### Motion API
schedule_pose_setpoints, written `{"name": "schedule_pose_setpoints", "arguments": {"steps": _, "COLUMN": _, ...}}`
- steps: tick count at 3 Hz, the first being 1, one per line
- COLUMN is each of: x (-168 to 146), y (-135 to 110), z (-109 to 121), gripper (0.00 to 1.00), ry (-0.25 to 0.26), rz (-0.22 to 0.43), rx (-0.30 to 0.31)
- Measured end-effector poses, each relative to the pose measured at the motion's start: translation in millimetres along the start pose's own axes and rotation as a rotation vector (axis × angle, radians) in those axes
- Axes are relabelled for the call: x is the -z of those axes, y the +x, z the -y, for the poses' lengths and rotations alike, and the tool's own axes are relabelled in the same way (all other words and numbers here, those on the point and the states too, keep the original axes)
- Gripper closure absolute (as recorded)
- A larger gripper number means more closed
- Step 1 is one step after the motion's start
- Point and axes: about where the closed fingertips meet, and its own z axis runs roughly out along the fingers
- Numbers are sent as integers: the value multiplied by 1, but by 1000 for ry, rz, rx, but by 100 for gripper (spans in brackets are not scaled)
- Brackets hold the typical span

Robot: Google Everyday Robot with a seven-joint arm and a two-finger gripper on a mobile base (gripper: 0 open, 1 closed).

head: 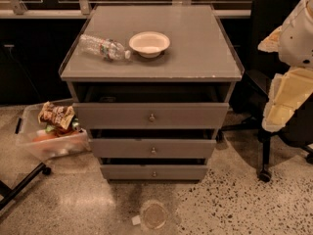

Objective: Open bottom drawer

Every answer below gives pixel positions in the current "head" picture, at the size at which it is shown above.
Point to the white paper bowl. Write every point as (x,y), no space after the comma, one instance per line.
(149,44)

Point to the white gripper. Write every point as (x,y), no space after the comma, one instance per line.
(297,43)

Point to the grey drawer cabinet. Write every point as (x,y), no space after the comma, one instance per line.
(199,51)

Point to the grey drawer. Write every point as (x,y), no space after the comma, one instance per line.
(161,106)
(153,169)
(152,143)

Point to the grey top drawer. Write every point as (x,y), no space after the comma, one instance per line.
(161,106)

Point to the grey bottom drawer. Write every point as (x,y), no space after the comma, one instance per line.
(153,169)

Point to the black wheeled stand leg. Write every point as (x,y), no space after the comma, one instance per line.
(9,194)

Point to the metal window railing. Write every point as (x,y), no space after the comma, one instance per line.
(81,0)

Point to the black office chair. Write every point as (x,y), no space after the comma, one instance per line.
(252,92)

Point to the small white paper scrap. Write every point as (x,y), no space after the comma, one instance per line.
(136,220)

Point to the clear plastic storage bin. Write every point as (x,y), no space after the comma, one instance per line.
(32,130)

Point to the clear plastic water bottle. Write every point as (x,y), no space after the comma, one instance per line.
(106,48)

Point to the brown snack bag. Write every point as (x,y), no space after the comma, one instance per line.
(59,116)

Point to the grey middle drawer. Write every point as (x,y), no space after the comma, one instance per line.
(152,143)

